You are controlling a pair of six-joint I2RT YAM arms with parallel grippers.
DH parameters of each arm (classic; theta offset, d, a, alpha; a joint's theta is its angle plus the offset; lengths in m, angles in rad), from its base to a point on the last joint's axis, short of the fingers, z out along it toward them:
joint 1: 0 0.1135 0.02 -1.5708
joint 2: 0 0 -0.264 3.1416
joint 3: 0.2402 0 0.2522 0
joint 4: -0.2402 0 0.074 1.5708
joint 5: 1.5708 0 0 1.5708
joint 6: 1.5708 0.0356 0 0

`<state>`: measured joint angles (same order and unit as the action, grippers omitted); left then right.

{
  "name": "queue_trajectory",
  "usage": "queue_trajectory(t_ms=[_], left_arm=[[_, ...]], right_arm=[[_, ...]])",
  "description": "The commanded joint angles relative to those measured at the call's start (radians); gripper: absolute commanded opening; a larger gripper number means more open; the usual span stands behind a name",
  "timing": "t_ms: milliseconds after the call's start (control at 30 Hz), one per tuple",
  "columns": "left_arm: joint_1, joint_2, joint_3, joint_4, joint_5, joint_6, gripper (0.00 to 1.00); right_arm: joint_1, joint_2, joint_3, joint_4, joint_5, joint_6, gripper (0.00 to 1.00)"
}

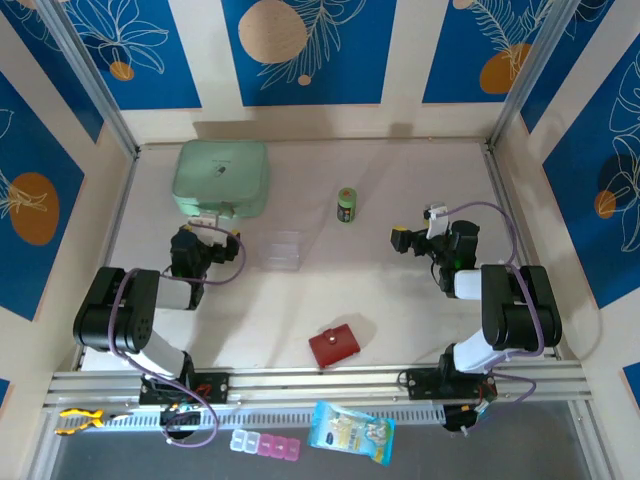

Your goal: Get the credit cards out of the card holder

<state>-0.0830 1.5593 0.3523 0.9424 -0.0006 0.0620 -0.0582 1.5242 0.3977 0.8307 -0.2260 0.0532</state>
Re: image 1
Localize yellow handled pliers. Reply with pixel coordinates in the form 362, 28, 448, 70
54, 407, 134, 436

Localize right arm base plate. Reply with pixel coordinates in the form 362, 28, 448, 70
405, 367, 499, 401

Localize blue wet wipes packet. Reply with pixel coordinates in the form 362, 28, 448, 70
306, 399, 397, 469

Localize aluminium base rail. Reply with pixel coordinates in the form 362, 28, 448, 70
42, 367, 596, 411

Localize clear and pink pill organizer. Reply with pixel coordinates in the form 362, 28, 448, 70
229, 428, 302, 462

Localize aluminium frame post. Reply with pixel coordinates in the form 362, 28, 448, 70
485, 0, 581, 151
34, 0, 140, 157

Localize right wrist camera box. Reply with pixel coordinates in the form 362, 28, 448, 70
423, 201, 450, 240

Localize green cylindrical can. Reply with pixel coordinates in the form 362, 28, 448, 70
335, 186, 357, 225

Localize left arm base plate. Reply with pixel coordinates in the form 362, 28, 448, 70
138, 370, 231, 406

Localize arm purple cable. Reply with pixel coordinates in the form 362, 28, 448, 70
109, 222, 246, 447
447, 201, 546, 437

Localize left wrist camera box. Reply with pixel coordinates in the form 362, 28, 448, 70
187, 213, 227, 247

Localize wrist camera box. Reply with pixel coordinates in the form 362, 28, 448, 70
423, 201, 450, 240
187, 213, 227, 247

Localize white slotted cable duct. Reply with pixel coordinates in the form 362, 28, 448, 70
99, 403, 447, 432

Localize aluminium table side rail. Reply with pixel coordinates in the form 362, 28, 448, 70
482, 142, 561, 360
74, 149, 141, 371

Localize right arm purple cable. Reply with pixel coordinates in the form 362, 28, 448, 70
447, 201, 546, 437

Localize mint green zip pouch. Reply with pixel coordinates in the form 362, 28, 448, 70
172, 139, 271, 221

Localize clear plastic box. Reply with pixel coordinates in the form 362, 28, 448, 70
259, 228, 304, 272

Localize black connector block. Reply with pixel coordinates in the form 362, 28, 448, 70
159, 405, 205, 435
442, 403, 494, 436

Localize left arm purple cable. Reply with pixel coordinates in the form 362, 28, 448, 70
109, 222, 246, 447

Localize red leather card holder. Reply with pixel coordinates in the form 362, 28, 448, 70
307, 323, 361, 370

